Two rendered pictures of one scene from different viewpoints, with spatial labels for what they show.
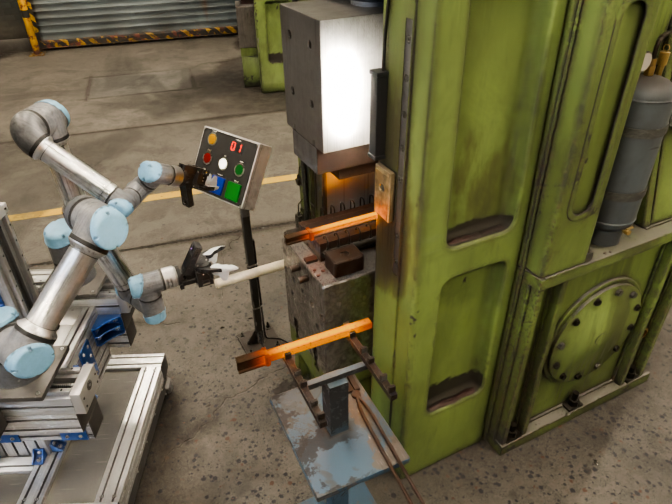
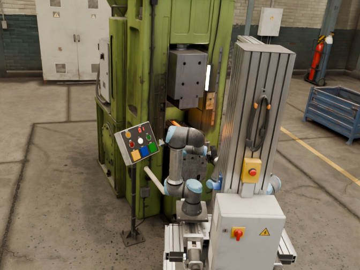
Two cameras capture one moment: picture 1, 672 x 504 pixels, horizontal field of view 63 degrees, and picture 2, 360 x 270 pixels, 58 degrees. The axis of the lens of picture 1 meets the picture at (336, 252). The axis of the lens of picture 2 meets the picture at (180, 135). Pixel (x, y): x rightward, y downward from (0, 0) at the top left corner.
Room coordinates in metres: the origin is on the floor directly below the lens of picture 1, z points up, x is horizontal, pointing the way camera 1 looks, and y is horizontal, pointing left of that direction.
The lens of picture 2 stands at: (1.93, 2.92, 2.27)
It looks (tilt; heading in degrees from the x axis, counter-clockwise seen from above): 24 degrees down; 268
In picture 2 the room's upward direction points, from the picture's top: 4 degrees clockwise
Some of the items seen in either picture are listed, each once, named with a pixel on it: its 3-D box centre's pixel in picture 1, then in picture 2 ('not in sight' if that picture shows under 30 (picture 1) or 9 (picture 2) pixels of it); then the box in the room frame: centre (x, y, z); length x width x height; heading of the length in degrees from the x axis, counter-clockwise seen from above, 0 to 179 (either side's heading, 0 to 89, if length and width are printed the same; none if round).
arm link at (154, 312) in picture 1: (150, 305); not in sight; (1.48, 0.65, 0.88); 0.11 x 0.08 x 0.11; 50
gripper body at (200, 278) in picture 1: (194, 272); (212, 158); (1.54, 0.49, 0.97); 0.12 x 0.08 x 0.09; 116
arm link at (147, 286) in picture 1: (146, 284); not in sight; (1.47, 0.63, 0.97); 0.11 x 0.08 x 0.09; 116
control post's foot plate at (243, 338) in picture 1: (259, 335); (132, 233); (2.23, 0.42, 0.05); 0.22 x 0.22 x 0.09; 26
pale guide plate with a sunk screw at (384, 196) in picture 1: (384, 193); (209, 100); (1.54, -0.16, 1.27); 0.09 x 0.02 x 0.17; 26
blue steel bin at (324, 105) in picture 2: not in sight; (344, 112); (-1.36, -2.78, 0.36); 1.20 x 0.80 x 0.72; 112
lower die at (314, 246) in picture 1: (357, 225); (176, 130); (1.85, -0.09, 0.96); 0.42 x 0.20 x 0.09; 116
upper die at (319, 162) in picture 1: (358, 139); (178, 96); (1.85, -0.09, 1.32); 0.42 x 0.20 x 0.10; 116
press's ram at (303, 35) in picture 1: (365, 72); (184, 70); (1.82, -0.10, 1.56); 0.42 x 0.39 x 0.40; 116
